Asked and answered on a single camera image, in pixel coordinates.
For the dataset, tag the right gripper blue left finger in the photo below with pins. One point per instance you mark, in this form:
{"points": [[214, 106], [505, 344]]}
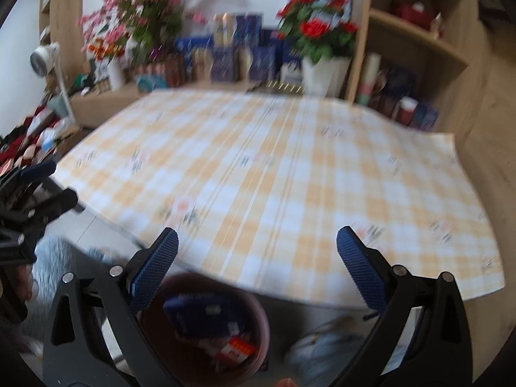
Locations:
{"points": [[148, 268]]}

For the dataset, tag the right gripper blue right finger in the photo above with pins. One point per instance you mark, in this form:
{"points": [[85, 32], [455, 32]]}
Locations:
{"points": [[365, 276]]}

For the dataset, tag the blue coffee box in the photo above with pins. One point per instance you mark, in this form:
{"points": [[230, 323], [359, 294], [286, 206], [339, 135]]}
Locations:
{"points": [[199, 306]]}

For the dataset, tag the red cigarette pack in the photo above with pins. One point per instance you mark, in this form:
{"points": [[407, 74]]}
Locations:
{"points": [[235, 351]]}

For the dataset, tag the dark red trash bin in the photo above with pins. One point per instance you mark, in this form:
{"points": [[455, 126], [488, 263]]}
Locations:
{"points": [[186, 349]]}

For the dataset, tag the person's hand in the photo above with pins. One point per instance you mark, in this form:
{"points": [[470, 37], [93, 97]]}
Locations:
{"points": [[16, 290]]}

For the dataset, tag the white desk fan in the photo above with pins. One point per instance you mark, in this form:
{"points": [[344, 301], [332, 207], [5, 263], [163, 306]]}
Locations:
{"points": [[44, 61]]}

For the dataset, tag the small blue box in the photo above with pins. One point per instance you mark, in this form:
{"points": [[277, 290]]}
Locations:
{"points": [[424, 118]]}

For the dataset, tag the orange flowers white vase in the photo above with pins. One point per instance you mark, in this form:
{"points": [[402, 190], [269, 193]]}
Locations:
{"points": [[107, 63]]}

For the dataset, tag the red paper cup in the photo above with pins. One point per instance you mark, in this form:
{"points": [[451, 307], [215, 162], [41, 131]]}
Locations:
{"points": [[407, 107]]}

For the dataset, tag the striped gift tin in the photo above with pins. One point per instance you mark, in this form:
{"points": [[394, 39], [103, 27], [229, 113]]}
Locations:
{"points": [[159, 75]]}

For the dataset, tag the white flower pot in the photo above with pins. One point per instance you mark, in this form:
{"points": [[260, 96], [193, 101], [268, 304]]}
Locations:
{"points": [[326, 78]]}

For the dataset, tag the gold chocolate tray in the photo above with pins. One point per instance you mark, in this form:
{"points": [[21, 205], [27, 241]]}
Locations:
{"points": [[278, 87]]}

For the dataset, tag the stacked pastel cups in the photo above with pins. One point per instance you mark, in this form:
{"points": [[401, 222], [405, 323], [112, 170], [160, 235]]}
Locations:
{"points": [[370, 70]]}

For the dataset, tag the pink blossom flower arrangement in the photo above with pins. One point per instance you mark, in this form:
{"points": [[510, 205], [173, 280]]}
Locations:
{"points": [[152, 25]]}

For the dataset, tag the wooden shelf unit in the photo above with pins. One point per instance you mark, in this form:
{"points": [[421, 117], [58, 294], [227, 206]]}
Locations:
{"points": [[467, 74]]}

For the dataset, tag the blue gold box lower left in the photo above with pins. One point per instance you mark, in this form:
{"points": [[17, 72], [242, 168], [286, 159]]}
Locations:
{"points": [[218, 64]]}

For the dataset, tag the blue gold box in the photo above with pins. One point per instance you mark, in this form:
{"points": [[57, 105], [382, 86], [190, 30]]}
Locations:
{"points": [[257, 63], [237, 29], [218, 64]]}

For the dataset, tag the blue white carton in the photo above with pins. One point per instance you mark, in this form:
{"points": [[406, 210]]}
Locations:
{"points": [[288, 65]]}

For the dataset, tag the blue gold box lower right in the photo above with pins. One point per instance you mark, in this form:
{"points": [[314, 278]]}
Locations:
{"points": [[257, 63]]}

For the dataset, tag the red rose bouquet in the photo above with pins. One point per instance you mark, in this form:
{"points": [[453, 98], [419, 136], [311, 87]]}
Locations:
{"points": [[318, 29]]}

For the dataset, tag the small glass bottle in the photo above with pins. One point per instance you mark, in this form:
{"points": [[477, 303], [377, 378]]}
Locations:
{"points": [[436, 26]]}

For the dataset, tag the red basket on shelf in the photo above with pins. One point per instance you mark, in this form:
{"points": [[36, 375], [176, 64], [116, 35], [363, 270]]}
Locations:
{"points": [[420, 13]]}

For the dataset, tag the blue gold box top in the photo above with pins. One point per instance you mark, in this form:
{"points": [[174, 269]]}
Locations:
{"points": [[237, 29]]}

